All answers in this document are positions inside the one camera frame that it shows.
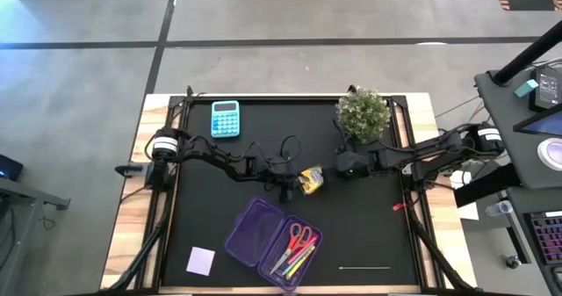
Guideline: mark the white paper sheet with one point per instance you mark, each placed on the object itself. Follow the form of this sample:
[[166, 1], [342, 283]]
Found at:
[[469, 211]]

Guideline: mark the black aluminium table frame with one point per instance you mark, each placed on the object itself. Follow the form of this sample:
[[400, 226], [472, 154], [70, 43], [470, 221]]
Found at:
[[406, 124]]

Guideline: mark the white round device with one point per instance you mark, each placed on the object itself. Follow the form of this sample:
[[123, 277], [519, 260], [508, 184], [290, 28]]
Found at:
[[552, 154]]

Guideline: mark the blue calculator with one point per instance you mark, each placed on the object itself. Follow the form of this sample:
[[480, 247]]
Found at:
[[225, 120]]

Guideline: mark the black table mat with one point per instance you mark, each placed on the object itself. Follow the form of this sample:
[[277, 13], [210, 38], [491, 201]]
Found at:
[[364, 225]]

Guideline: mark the black caster wheel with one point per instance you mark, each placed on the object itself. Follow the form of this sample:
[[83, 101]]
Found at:
[[513, 262]]

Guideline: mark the black power adapter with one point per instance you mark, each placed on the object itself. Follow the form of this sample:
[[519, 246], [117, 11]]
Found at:
[[546, 88]]

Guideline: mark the dark gray desk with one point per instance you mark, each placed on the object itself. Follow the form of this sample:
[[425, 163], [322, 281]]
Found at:
[[505, 111]]

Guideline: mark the teal pen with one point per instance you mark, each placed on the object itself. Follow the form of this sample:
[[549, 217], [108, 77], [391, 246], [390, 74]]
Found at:
[[290, 268]]

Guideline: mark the black pole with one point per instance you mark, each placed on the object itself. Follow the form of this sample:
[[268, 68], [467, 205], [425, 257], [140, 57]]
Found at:
[[527, 54]]

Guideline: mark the yellow pen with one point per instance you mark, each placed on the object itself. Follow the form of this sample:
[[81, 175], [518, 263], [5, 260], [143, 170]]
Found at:
[[302, 263]]

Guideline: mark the backlit keyboard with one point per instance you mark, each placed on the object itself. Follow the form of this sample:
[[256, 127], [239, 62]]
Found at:
[[548, 239]]

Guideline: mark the clear water bottle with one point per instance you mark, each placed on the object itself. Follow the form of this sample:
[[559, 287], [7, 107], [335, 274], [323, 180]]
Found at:
[[499, 208]]

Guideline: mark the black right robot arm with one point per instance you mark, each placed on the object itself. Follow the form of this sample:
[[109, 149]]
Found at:
[[439, 149]]

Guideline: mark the yellow green crayon box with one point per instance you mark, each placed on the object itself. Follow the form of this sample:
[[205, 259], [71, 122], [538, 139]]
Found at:
[[311, 180]]

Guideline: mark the purple translucent pencil case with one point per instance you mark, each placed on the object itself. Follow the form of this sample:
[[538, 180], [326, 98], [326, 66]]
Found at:
[[254, 234]]

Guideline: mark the teal small box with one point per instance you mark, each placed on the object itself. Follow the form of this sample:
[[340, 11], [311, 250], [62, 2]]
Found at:
[[526, 88]]

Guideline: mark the thin metal rod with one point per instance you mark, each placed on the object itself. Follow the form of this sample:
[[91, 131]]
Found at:
[[364, 268]]

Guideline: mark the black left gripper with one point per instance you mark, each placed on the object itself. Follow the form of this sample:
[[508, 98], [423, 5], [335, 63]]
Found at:
[[276, 171]]

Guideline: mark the small potted plant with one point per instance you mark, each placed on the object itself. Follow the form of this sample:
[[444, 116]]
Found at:
[[363, 113]]

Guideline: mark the dark monitor screen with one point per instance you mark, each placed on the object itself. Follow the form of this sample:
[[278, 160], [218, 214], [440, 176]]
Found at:
[[544, 124]]

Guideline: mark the black table clamp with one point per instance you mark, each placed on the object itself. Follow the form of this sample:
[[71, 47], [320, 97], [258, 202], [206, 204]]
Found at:
[[129, 169]]

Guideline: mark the pink pen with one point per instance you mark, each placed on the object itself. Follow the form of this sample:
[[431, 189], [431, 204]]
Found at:
[[305, 248]]

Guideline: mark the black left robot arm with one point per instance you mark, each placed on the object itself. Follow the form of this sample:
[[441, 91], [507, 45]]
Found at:
[[219, 162]]

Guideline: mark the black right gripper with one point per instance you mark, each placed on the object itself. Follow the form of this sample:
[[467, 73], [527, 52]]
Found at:
[[353, 164]]

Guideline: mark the black device with blue light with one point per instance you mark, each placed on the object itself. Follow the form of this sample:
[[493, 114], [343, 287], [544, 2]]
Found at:
[[9, 168]]

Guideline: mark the lavender sticky note pad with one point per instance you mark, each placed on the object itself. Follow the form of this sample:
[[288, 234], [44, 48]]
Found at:
[[200, 261]]

